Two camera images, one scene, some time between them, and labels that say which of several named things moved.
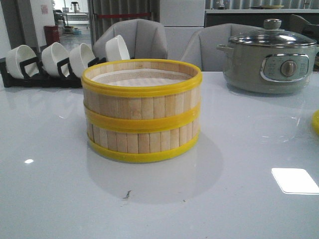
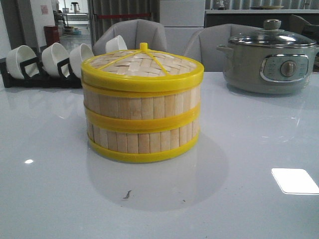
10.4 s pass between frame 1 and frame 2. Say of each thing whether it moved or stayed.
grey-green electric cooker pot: stayed
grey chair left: stayed
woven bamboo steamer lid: moved
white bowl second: stayed
